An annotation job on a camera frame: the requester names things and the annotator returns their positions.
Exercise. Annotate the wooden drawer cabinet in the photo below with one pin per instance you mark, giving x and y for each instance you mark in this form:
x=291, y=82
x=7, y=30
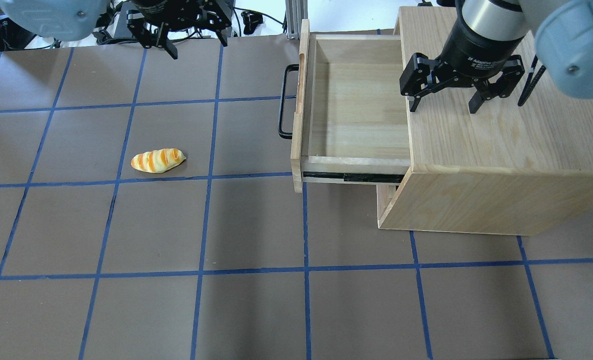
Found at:
x=505, y=170

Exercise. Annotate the black metal drawer handle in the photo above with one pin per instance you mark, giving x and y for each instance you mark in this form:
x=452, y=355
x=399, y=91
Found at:
x=295, y=67

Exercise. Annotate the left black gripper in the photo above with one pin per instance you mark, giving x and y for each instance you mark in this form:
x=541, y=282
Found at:
x=152, y=5

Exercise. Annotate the wooden drawer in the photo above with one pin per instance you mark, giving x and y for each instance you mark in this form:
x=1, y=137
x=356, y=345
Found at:
x=350, y=121

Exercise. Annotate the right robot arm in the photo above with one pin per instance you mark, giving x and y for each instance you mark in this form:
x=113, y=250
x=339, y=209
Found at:
x=557, y=38

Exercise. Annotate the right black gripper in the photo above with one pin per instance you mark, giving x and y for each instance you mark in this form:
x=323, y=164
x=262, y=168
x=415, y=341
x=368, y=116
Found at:
x=478, y=50

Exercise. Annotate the toy bread loaf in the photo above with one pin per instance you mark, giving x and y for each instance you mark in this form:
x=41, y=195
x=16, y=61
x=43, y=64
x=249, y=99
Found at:
x=157, y=161

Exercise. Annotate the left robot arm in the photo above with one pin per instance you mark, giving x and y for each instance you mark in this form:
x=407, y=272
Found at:
x=69, y=20

